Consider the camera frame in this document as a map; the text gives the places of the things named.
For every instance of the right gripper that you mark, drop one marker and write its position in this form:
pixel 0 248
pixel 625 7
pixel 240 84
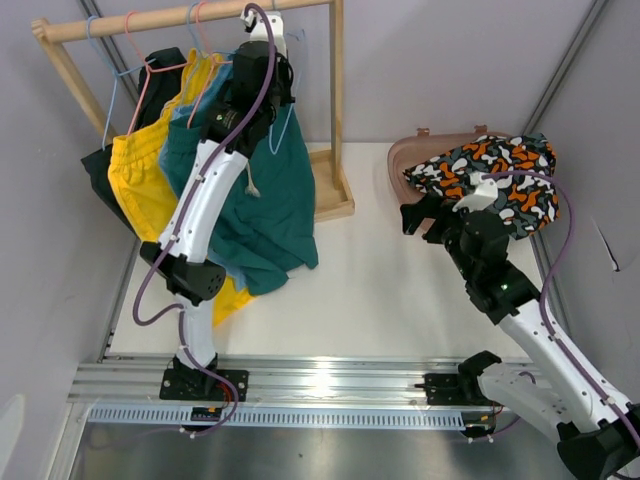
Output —
pixel 431 206

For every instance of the camouflage patterned shorts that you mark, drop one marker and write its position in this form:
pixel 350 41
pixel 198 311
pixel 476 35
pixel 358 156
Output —
pixel 520 167

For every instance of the dark green shorts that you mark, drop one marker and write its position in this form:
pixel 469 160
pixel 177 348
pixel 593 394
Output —
pixel 266 227

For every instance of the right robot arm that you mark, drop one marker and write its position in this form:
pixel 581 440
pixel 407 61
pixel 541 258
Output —
pixel 594 427

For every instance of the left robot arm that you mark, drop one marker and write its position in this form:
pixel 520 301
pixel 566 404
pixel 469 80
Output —
pixel 236 122

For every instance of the yellow shorts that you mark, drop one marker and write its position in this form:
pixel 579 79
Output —
pixel 178 151

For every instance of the black shorts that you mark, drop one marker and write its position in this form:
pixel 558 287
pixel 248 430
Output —
pixel 125 175

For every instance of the pink translucent plastic basin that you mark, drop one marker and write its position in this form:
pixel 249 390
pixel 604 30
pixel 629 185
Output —
pixel 400 170

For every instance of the wooden clothes rack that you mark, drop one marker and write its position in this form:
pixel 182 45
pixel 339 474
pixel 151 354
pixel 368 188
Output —
pixel 334 198

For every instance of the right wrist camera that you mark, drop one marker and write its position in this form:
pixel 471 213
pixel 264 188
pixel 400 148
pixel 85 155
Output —
pixel 484 193

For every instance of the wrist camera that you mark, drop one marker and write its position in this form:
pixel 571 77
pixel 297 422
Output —
pixel 484 193
pixel 257 28

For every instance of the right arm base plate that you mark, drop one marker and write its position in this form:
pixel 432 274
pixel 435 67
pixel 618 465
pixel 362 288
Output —
pixel 447 389

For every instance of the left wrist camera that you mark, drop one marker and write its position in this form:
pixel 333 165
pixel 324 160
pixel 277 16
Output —
pixel 257 28

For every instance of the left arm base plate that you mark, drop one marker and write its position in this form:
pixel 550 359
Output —
pixel 191 385

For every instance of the slotted cable duct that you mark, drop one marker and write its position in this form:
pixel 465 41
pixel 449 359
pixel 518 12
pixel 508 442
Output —
pixel 412 419

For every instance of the aluminium mounting rail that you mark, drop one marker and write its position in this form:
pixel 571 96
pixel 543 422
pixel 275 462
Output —
pixel 274 381

